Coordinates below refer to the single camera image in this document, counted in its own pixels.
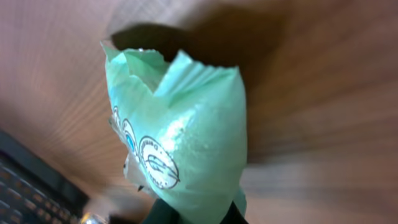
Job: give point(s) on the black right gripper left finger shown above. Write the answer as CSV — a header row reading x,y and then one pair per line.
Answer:
x,y
162,213

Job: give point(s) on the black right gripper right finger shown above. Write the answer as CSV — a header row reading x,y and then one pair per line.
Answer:
x,y
233,216

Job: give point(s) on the mint wet wipes pack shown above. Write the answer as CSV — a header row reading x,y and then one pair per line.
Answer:
x,y
184,125

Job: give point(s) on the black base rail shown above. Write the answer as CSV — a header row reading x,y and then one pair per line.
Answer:
x,y
34,192

